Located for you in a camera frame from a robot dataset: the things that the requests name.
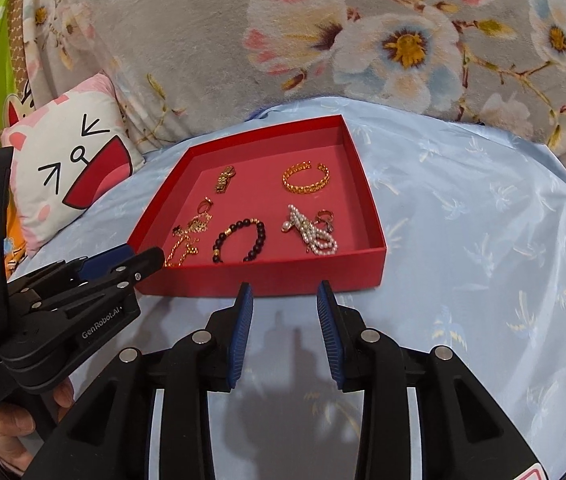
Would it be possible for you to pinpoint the red jewelry box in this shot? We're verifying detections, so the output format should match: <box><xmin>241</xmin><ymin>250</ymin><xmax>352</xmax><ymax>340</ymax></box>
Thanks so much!
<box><xmin>124</xmin><ymin>115</ymin><xmax>388</xmax><ymax>297</ymax></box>

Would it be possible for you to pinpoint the black beaded bracelet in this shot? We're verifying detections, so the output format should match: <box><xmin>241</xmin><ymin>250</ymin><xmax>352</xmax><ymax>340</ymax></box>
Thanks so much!
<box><xmin>211</xmin><ymin>217</ymin><xmax>267</xmax><ymax>264</ymax></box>

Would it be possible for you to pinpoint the light blue printed sheet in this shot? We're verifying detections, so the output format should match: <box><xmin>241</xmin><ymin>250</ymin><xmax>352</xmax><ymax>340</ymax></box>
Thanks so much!
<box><xmin>5</xmin><ymin>95</ymin><xmax>566</xmax><ymax>480</ymax></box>

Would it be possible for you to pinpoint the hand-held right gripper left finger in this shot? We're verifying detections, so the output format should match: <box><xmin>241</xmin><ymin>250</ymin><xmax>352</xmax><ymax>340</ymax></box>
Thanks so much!
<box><xmin>23</xmin><ymin>281</ymin><xmax>255</xmax><ymax>480</ymax></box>

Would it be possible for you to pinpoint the gold chain necklace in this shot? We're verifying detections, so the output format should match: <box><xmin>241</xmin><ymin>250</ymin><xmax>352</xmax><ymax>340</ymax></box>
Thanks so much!
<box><xmin>163</xmin><ymin>210</ymin><xmax>214</xmax><ymax>268</ymax></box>

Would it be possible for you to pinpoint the pearl bracelet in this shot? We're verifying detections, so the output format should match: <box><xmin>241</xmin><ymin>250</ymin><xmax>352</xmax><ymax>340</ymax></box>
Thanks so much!
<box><xmin>280</xmin><ymin>204</ymin><xmax>339</xmax><ymax>257</ymax></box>

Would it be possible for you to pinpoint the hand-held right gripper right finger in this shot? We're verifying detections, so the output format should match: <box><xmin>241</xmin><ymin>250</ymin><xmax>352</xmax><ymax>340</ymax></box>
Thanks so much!
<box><xmin>316</xmin><ymin>280</ymin><xmax>559</xmax><ymax>480</ymax></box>

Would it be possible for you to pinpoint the cat face pillow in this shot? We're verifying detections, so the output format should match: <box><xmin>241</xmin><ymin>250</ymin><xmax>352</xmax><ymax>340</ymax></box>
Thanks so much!
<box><xmin>0</xmin><ymin>72</ymin><xmax>146</xmax><ymax>256</ymax></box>

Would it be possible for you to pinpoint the grey floral blanket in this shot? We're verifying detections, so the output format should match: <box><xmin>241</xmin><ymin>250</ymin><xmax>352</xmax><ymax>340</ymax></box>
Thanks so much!
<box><xmin>10</xmin><ymin>0</ymin><xmax>566</xmax><ymax>186</ymax></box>

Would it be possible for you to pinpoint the gold chain bangle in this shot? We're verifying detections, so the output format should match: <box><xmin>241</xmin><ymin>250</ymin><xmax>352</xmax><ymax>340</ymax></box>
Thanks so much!
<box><xmin>283</xmin><ymin>159</ymin><xmax>332</xmax><ymax>194</ymax></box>

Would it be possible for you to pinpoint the person's left hand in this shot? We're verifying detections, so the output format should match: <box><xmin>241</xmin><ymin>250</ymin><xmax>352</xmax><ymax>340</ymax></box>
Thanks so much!
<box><xmin>0</xmin><ymin>379</ymin><xmax>76</xmax><ymax>473</ymax></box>

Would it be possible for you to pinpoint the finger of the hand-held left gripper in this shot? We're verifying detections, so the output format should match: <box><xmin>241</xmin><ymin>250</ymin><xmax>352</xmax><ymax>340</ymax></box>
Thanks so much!
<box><xmin>3</xmin><ymin>247</ymin><xmax>164</xmax><ymax>361</ymax></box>
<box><xmin>8</xmin><ymin>244</ymin><xmax>134</xmax><ymax>293</ymax></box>

